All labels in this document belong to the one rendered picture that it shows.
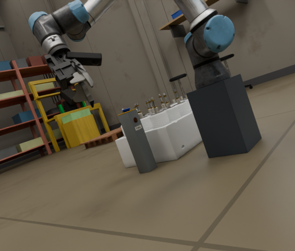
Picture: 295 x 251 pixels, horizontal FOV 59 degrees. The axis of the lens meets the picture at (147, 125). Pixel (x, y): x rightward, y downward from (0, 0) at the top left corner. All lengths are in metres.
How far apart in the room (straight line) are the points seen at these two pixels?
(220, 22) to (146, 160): 0.69
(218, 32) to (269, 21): 3.65
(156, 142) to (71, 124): 4.41
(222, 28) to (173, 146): 0.61
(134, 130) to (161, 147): 0.19
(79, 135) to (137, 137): 4.45
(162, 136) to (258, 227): 0.82
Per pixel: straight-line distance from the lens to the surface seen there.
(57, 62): 0.90
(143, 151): 1.27
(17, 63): 7.26
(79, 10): 0.98
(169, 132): 1.32
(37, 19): 0.99
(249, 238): 0.59
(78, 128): 5.70
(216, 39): 0.99
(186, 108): 1.56
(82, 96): 0.92
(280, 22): 4.59
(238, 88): 1.15
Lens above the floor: 0.31
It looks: 4 degrees down
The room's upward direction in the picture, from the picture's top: 20 degrees counter-clockwise
